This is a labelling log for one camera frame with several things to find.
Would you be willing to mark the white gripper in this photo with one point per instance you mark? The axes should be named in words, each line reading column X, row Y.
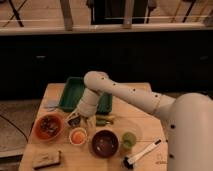
column 87, row 107

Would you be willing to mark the dark purple bowl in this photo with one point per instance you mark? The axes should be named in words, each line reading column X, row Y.
column 104, row 144

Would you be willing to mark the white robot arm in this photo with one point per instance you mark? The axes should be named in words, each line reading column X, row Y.
column 189, row 118

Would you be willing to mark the small metal cup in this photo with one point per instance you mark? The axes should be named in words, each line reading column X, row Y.
column 74, row 122

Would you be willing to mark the brown wooden block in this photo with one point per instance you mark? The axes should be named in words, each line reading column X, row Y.
column 46, row 159

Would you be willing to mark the white handled brush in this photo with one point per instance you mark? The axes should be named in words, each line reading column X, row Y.
column 130, row 161

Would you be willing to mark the orange apple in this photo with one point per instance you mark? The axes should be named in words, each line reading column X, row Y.
column 78, row 137

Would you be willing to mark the green plastic cup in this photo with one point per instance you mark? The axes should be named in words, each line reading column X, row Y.
column 128, row 140

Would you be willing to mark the green plastic tray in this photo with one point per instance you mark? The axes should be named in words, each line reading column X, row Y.
column 72, row 93

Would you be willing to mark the green vegetable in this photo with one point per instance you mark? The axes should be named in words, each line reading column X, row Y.
column 104, row 120

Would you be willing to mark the orange bowl with contents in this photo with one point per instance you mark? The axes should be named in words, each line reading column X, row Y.
column 48, row 127

